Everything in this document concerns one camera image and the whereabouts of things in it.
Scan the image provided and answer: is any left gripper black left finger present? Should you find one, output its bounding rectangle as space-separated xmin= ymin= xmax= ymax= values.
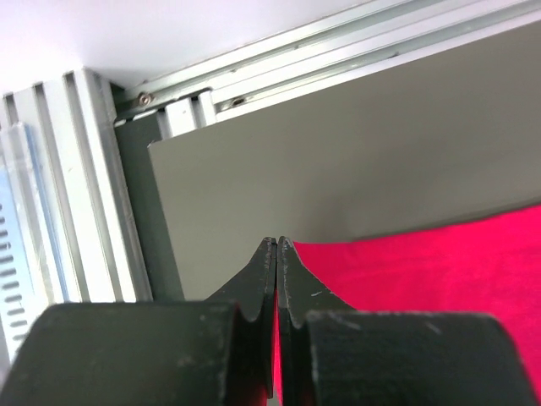
xmin=1 ymin=238 xmax=277 ymax=405

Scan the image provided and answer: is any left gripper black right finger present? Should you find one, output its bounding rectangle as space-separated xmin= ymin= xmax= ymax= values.
xmin=276 ymin=237 xmax=538 ymax=405

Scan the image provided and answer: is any red polo t shirt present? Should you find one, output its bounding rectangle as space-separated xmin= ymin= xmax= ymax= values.
xmin=281 ymin=206 xmax=540 ymax=399

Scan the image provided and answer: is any slotted grey cable duct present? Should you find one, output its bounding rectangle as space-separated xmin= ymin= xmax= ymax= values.
xmin=1 ymin=167 xmax=43 ymax=362

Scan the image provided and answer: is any aluminium front frame rail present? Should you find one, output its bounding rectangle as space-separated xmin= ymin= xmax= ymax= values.
xmin=1 ymin=69 xmax=151 ymax=313

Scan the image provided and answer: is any left aluminium side rail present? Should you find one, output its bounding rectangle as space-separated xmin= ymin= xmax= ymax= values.
xmin=115 ymin=1 xmax=540 ymax=121

